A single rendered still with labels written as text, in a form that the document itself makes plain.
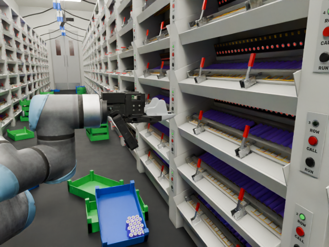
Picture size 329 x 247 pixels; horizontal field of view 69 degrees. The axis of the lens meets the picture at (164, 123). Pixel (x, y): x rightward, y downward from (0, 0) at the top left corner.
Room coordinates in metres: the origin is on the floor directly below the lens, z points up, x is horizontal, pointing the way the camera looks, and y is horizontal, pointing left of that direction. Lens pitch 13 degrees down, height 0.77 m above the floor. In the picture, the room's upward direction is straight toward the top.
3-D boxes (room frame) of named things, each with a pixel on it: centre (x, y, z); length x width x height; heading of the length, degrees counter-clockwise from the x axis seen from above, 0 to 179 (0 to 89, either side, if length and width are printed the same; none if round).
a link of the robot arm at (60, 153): (0.59, 0.29, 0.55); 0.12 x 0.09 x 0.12; 159
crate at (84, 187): (1.42, 0.44, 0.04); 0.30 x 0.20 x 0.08; 57
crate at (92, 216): (1.16, 0.26, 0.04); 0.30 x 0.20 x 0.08; 110
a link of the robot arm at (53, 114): (0.61, 0.27, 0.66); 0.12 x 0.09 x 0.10; 111
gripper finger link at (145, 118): (0.66, 0.05, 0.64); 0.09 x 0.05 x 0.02; 103
